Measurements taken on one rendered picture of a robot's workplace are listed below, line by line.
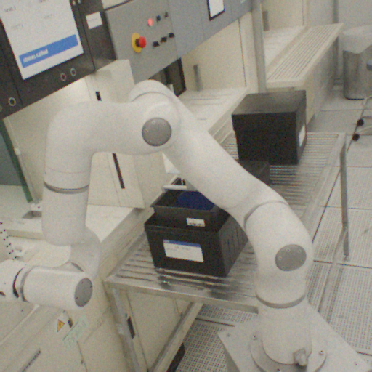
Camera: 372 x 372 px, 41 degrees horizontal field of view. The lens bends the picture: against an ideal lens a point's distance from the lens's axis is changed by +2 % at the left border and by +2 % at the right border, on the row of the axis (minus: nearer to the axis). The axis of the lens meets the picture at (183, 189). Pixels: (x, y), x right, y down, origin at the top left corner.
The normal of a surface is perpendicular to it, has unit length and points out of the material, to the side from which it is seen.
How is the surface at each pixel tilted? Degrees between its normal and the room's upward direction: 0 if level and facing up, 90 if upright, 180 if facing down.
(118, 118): 68
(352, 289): 0
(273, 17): 90
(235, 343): 0
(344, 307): 0
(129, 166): 90
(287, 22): 90
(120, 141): 95
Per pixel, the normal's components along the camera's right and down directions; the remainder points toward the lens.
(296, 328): 0.39, 0.36
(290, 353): 0.01, 0.46
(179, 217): -0.44, 0.48
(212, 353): -0.18, -0.87
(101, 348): 0.89, 0.05
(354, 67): -0.68, 0.45
